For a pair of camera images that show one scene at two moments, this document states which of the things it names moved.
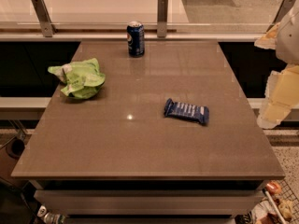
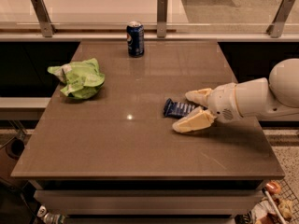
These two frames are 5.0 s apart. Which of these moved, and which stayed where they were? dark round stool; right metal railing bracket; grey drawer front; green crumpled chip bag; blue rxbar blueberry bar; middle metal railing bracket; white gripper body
Moved: white gripper body
Stayed: blue rxbar blueberry bar; middle metal railing bracket; green crumpled chip bag; dark round stool; right metal railing bracket; grey drawer front
